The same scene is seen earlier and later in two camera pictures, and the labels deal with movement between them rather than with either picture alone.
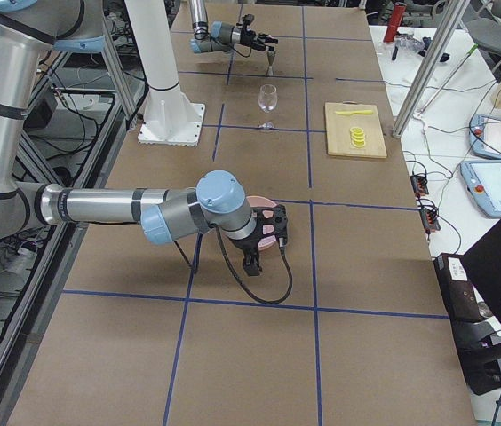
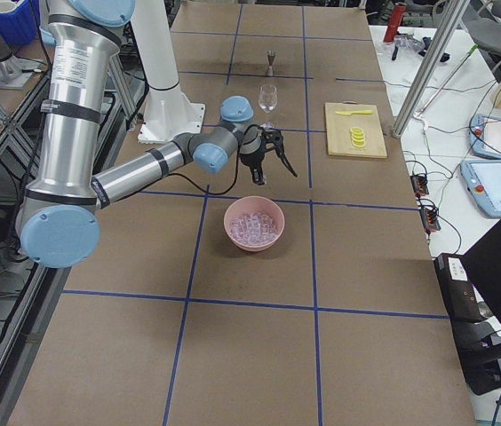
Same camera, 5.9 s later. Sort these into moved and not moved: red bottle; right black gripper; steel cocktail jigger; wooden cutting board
Moved: right black gripper
Not moved: steel cocktail jigger; wooden cutting board; red bottle
